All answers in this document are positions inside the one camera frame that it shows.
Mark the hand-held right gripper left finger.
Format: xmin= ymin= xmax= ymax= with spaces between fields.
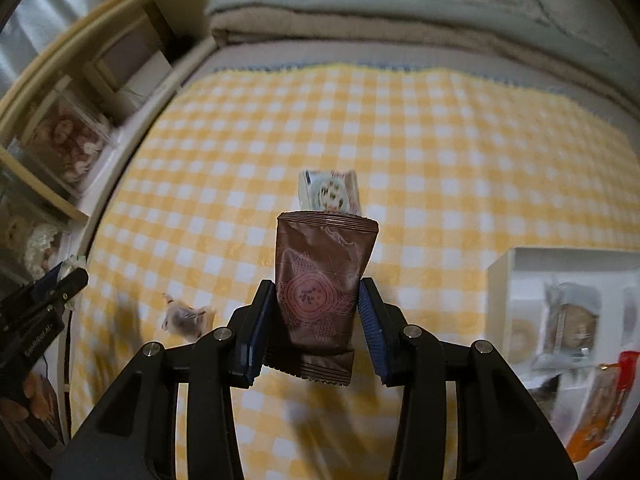
xmin=65 ymin=280 xmax=276 ymax=480

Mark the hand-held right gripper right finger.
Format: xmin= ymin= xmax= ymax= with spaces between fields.
xmin=357 ymin=277 xmax=578 ymax=480

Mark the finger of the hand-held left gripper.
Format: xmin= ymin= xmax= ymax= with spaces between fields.
xmin=45 ymin=267 xmax=90 ymax=313
xmin=27 ymin=262 xmax=67 ymax=297

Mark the brown snack packet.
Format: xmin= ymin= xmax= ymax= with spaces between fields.
xmin=265 ymin=211 xmax=379 ymax=387

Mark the clear packet with brown pastry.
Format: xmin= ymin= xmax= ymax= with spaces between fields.
xmin=510 ymin=310 xmax=543 ymax=363

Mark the large brown pastry packet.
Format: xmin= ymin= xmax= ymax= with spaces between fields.
xmin=542 ymin=281 xmax=602 ymax=361

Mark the clear packet with pink ring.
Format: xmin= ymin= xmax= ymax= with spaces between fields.
xmin=622 ymin=285 xmax=640 ymax=346

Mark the red snack packet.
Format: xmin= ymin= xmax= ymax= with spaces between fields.
xmin=617 ymin=351 xmax=640 ymax=393

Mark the white plush toy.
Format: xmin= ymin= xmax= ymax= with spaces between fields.
xmin=0 ymin=205 xmax=71 ymax=281

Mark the clear packet with brown candy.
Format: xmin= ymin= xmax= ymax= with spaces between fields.
xmin=161 ymin=294 xmax=215 ymax=343

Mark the pale grey snack packet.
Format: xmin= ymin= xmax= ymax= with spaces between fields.
xmin=298 ymin=169 xmax=362 ymax=217

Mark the dark snack packet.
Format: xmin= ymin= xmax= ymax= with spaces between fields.
xmin=527 ymin=374 xmax=562 ymax=418

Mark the yellow checked mat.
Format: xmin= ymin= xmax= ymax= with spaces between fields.
xmin=65 ymin=62 xmax=631 ymax=480

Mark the white storage box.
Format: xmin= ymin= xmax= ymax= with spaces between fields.
xmin=92 ymin=50 xmax=173 ymax=111

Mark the orange snack packet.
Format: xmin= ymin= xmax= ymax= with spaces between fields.
xmin=565 ymin=364 xmax=632 ymax=463

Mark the cream shelf unit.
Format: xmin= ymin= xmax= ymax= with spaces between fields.
xmin=0 ymin=0 xmax=221 ymax=281

